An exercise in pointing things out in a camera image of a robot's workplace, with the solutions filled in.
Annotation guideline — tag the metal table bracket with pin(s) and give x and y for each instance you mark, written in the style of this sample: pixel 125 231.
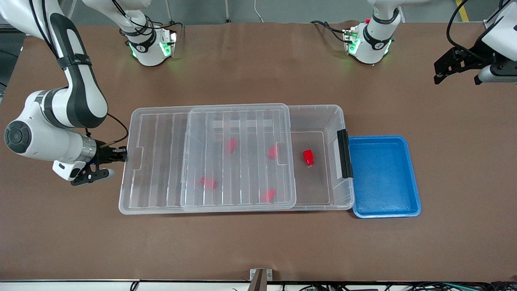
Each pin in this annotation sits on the metal table bracket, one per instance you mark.
pixel 260 277

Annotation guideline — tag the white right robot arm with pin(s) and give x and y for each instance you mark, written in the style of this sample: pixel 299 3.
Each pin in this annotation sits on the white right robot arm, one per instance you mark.
pixel 80 93

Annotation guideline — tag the clear ribbed plastic lid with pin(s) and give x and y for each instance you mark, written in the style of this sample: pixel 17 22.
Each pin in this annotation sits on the clear ribbed plastic lid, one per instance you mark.
pixel 161 161

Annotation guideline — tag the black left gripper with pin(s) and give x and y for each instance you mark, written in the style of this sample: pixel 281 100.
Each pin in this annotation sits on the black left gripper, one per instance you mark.
pixel 471 61

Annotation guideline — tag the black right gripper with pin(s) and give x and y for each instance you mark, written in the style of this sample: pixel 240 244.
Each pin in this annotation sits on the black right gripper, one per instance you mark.
pixel 103 155

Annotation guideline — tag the black box latch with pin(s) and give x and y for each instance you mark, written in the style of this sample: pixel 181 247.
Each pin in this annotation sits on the black box latch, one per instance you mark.
pixel 345 155

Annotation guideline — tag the brown table mat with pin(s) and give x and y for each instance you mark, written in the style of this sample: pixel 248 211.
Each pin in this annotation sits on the brown table mat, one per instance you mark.
pixel 258 242

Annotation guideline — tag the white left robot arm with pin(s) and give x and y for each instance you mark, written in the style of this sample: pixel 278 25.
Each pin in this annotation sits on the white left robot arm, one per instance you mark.
pixel 369 50

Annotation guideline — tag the clear plastic storage box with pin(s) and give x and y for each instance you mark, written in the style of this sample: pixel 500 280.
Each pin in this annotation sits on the clear plastic storage box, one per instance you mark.
pixel 319 186

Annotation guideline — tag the red block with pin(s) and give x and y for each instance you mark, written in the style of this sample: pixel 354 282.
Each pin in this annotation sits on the red block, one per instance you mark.
pixel 273 151
pixel 209 182
pixel 308 157
pixel 232 144
pixel 268 195

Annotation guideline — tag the blue plastic tray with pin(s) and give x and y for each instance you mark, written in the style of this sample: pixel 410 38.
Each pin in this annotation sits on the blue plastic tray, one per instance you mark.
pixel 387 178

